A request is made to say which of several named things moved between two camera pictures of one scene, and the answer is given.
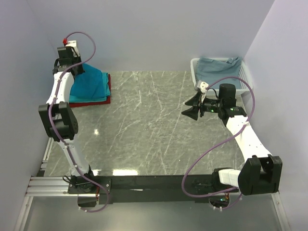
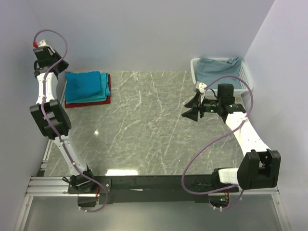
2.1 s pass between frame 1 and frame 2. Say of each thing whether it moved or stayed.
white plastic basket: stayed
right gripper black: stayed
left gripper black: moved
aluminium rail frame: stayed
